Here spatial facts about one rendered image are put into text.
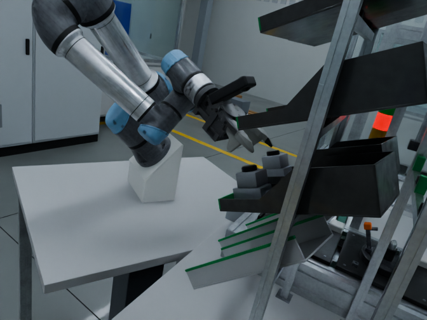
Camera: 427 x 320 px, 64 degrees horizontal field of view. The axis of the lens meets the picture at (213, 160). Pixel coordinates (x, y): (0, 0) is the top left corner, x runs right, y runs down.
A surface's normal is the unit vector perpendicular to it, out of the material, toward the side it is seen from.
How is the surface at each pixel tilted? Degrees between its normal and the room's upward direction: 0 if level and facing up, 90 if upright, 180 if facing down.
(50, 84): 90
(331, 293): 90
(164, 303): 0
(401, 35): 90
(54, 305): 0
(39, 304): 0
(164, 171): 90
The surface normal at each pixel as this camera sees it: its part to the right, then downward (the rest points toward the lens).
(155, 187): 0.49, 0.39
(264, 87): -0.58, 0.18
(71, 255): 0.19, -0.92
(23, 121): 0.79, 0.35
